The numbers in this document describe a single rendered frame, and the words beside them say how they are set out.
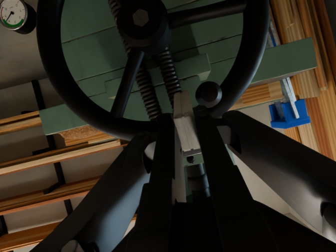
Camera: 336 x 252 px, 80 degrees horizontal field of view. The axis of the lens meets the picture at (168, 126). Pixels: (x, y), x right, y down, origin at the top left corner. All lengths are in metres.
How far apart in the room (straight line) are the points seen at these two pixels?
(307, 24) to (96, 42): 1.61
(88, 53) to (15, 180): 3.32
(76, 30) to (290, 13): 1.60
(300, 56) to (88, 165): 2.95
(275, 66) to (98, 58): 0.37
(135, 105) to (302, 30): 1.67
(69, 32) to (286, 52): 0.45
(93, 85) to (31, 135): 3.01
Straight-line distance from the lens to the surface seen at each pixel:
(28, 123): 2.90
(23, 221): 3.86
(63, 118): 0.52
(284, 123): 1.37
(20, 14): 0.53
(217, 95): 0.19
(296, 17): 1.92
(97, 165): 3.12
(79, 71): 0.50
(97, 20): 0.51
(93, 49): 0.50
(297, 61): 0.48
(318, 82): 1.88
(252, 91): 0.61
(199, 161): 0.56
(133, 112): 0.35
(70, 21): 0.54
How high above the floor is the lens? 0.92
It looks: 3 degrees up
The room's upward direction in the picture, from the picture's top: 166 degrees clockwise
